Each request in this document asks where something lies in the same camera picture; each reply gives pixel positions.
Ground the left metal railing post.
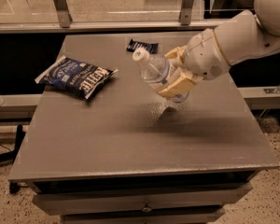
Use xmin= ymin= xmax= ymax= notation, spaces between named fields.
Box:
xmin=53 ymin=0 xmax=72 ymax=28

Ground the right metal railing post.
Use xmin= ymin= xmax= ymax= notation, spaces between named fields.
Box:
xmin=179 ymin=0 xmax=194 ymax=25

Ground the clear plastic water bottle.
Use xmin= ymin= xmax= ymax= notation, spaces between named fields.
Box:
xmin=133 ymin=48 xmax=189 ymax=103

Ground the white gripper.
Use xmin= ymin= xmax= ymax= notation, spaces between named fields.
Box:
xmin=156 ymin=29 xmax=231 ymax=98

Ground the metal railing post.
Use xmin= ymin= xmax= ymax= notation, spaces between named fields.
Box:
xmin=53 ymin=0 xmax=72 ymax=28
xmin=179 ymin=0 xmax=194 ymax=25

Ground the blue kettle chips bag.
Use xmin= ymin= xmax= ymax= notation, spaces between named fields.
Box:
xmin=35 ymin=55 xmax=116 ymax=100

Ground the grey drawer cabinet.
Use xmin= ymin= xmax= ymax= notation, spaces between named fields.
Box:
xmin=9 ymin=34 xmax=279 ymax=224

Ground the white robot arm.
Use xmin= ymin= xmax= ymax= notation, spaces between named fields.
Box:
xmin=156 ymin=0 xmax=280 ymax=99

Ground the dark blue candy bar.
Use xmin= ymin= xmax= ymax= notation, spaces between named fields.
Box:
xmin=126 ymin=39 xmax=159 ymax=54

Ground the black stand with cable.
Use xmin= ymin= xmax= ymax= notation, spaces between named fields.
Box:
xmin=0 ymin=125 xmax=25 ymax=194

